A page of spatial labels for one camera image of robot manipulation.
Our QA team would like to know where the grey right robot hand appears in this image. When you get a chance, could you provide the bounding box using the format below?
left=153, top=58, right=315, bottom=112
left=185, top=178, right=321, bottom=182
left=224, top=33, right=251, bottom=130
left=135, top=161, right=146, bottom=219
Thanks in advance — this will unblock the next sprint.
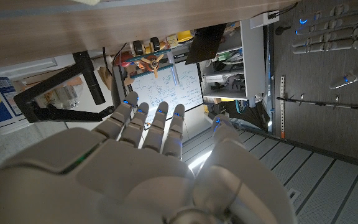
left=0, top=91, right=298, bottom=224

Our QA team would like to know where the clear plastic bag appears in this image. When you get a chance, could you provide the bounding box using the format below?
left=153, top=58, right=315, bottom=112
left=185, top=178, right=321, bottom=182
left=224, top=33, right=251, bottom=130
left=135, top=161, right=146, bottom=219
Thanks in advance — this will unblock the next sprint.
left=53, top=84, right=82, bottom=110

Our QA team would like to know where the white power strip box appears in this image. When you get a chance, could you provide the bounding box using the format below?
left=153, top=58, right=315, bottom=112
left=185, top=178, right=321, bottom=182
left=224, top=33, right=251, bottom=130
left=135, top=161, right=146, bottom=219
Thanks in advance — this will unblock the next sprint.
left=249, top=10, right=280, bottom=30

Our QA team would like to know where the whiteboard with writing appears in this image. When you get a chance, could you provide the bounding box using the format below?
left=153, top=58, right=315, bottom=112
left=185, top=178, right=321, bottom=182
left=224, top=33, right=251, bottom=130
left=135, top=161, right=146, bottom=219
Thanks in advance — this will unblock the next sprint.
left=131, top=60, right=204, bottom=124

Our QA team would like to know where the white shelf cabinet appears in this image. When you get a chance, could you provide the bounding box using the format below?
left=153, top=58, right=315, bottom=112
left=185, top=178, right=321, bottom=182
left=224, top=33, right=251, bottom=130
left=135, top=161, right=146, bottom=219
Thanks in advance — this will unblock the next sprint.
left=198, top=18, right=266, bottom=101

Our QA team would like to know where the red bowl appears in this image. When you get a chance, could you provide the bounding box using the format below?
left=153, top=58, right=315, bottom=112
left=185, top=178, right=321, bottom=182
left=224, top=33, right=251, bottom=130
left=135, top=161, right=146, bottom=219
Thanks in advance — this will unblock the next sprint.
left=113, top=52, right=131, bottom=68

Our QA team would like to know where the wooden toy airplane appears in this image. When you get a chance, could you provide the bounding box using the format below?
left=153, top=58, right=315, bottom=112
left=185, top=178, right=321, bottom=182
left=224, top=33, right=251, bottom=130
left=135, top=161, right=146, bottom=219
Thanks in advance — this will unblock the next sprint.
left=125, top=36, right=172, bottom=79

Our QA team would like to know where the white canister blue label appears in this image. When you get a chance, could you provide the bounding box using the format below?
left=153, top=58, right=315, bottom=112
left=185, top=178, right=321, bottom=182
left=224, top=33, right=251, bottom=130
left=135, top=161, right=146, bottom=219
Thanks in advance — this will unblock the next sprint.
left=0, top=76, right=31, bottom=135

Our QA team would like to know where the flat white box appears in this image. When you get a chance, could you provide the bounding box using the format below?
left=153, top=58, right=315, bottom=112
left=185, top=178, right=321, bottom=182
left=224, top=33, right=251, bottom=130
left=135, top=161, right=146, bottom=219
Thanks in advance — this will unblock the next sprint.
left=0, top=57, right=58, bottom=77

